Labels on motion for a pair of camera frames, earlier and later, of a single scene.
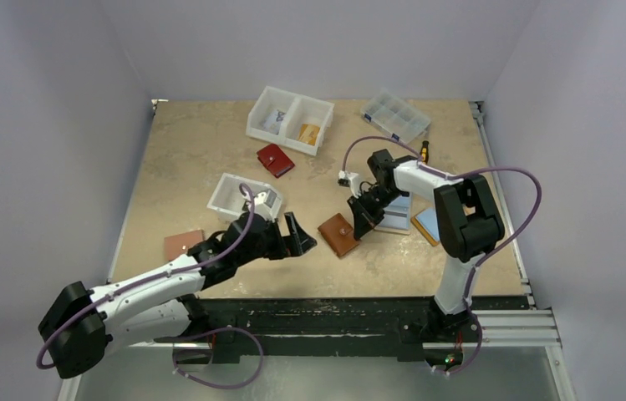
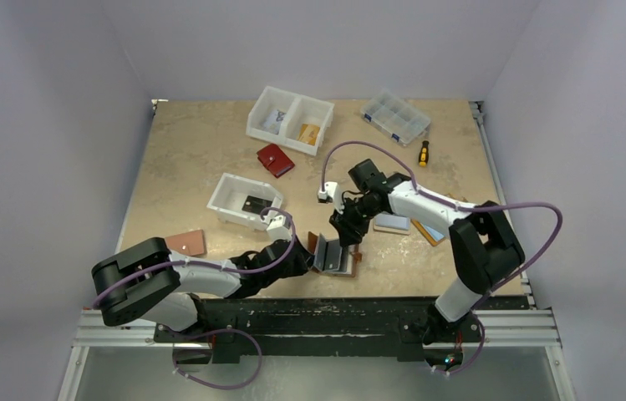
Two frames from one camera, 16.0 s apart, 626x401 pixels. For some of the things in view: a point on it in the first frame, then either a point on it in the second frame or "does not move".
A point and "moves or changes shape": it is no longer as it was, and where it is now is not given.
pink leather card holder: x=178 y=245 does not move
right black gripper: x=368 y=200 does not move
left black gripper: x=297 y=243 -> x=304 y=260
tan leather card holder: x=339 y=234 moves or changes shape
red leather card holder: x=275 y=159 does not move
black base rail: x=327 y=326 does not move
